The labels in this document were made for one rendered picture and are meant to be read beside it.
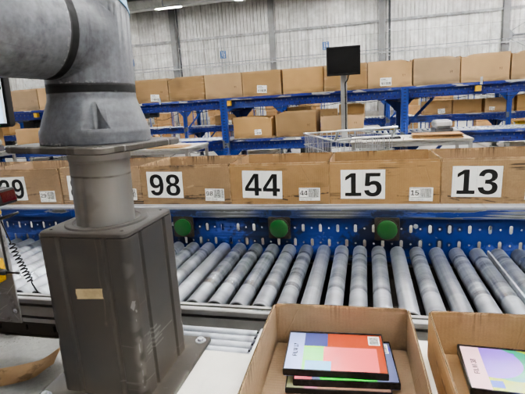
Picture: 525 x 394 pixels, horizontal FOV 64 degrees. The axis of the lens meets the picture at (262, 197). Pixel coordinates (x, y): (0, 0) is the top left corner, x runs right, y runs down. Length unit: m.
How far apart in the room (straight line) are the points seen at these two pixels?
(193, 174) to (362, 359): 1.10
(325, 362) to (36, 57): 0.69
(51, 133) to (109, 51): 0.16
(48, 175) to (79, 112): 1.34
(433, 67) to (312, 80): 1.58
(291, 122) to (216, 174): 4.30
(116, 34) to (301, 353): 0.67
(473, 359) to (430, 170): 0.85
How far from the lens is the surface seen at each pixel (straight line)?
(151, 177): 1.81
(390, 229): 1.56
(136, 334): 0.81
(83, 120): 0.75
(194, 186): 1.73
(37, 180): 2.13
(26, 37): 0.68
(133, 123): 0.77
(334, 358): 0.86
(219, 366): 0.94
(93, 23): 0.76
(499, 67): 6.31
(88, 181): 0.80
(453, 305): 1.23
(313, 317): 0.95
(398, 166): 1.59
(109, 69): 0.77
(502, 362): 0.92
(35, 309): 1.48
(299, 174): 1.61
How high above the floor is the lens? 1.27
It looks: 12 degrees down
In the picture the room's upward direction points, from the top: 3 degrees counter-clockwise
